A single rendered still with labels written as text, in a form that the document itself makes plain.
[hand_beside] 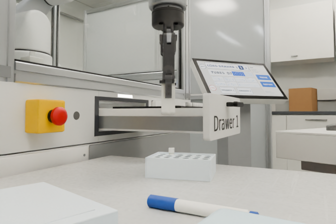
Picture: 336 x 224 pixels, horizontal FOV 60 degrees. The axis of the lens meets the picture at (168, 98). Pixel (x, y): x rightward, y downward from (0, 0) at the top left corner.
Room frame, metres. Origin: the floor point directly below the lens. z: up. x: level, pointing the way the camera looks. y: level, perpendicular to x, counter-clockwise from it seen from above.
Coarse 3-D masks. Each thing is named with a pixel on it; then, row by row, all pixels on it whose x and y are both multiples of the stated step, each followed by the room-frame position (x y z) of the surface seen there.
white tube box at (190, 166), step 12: (156, 156) 0.59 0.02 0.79; (168, 156) 0.58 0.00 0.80; (180, 156) 0.58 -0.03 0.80; (192, 156) 0.58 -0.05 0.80; (204, 156) 0.58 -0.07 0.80; (156, 168) 0.55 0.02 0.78; (168, 168) 0.54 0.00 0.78; (180, 168) 0.54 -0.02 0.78; (192, 168) 0.53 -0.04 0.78; (204, 168) 0.53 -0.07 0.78; (204, 180) 0.53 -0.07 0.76
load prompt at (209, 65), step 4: (208, 64) 1.67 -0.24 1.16; (212, 64) 1.68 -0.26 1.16; (216, 64) 1.69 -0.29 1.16; (220, 64) 1.71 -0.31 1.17; (224, 64) 1.72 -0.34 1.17; (228, 64) 1.73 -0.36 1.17; (232, 64) 1.74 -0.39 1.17; (236, 64) 1.76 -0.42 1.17; (216, 68) 1.67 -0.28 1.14; (220, 68) 1.68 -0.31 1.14; (224, 68) 1.69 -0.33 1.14; (228, 68) 1.70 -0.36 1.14; (232, 68) 1.71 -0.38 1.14; (236, 68) 1.73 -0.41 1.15; (240, 68) 1.74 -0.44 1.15; (244, 68) 1.75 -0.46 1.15; (248, 68) 1.76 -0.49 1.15
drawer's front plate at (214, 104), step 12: (204, 96) 0.67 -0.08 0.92; (216, 96) 0.71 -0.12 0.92; (228, 96) 0.80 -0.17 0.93; (204, 108) 0.67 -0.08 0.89; (216, 108) 0.71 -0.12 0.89; (228, 108) 0.80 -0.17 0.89; (204, 120) 0.67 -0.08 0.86; (216, 120) 0.71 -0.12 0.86; (204, 132) 0.67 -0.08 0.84; (216, 132) 0.71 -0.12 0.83; (228, 132) 0.80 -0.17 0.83
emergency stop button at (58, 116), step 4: (56, 108) 0.61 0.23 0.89; (60, 108) 0.62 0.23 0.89; (52, 112) 0.61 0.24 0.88; (56, 112) 0.61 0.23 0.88; (60, 112) 0.62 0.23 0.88; (64, 112) 0.63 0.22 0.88; (52, 116) 0.60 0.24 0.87; (56, 116) 0.61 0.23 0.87; (60, 116) 0.61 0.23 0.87; (64, 116) 0.62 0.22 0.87; (52, 120) 0.61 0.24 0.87; (56, 120) 0.61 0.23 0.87; (60, 120) 0.62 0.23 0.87; (64, 120) 0.63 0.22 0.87; (56, 124) 0.61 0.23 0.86; (60, 124) 0.62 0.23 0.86
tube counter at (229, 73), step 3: (228, 72) 1.67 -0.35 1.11; (231, 72) 1.68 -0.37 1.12; (234, 72) 1.69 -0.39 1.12; (237, 72) 1.70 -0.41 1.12; (240, 72) 1.71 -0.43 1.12; (243, 72) 1.72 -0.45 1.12; (246, 72) 1.73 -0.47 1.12; (249, 72) 1.74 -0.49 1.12; (231, 75) 1.66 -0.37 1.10; (234, 75) 1.67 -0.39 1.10; (237, 75) 1.68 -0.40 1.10; (240, 75) 1.69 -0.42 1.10; (243, 75) 1.70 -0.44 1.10; (246, 75) 1.71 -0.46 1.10; (249, 75) 1.72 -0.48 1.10; (252, 75) 1.73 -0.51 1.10
